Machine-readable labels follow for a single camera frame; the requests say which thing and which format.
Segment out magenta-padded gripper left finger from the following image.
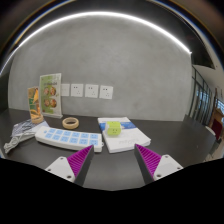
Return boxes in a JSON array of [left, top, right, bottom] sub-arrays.
[[45, 144, 95, 187]]

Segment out white power strip blue sockets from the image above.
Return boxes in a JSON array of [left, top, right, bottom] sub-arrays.
[[34, 125, 104, 154]]

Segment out ceiling light strip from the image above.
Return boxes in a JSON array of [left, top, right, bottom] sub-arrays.
[[0, 10, 193, 76]]

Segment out grey printed brochure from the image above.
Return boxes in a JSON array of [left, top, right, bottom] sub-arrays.
[[10, 119, 50, 138]]

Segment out white blank wall plate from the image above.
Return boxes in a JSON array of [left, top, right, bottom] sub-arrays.
[[60, 83, 71, 98]]

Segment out green and white charger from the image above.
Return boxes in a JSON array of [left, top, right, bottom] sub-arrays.
[[105, 120, 122, 137]]

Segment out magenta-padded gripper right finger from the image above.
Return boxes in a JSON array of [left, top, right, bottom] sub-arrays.
[[133, 143, 184, 185]]

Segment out black-framed glass partition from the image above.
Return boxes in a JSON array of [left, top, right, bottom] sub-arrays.
[[188, 64, 224, 134]]

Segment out white and blue booklet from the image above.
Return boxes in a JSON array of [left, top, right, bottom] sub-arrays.
[[97, 116, 152, 154]]

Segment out small yellow sign stand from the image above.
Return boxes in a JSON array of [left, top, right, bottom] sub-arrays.
[[27, 86, 45, 125]]

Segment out large acrylic menu sign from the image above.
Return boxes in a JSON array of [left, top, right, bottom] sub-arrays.
[[38, 72, 64, 119]]

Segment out tan tape roll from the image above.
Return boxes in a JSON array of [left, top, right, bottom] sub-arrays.
[[61, 116, 80, 131]]

